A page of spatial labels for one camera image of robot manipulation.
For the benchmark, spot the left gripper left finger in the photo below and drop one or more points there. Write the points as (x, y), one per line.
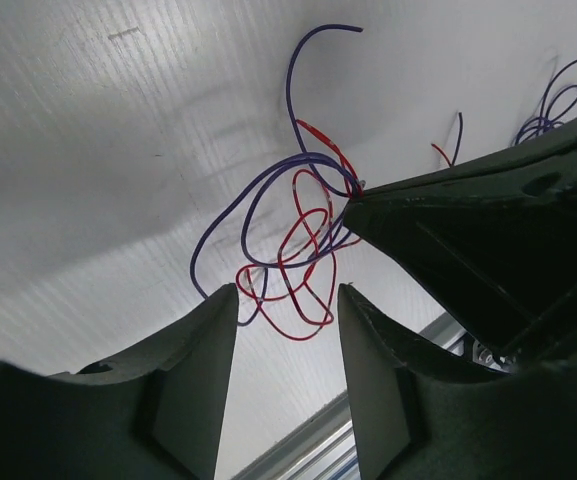
(151, 411)

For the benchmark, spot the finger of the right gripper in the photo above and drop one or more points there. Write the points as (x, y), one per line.
(493, 240)

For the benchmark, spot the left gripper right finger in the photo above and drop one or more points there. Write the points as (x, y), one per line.
(421, 412)

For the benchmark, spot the aluminium mounting rail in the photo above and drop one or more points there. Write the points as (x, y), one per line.
(323, 447)

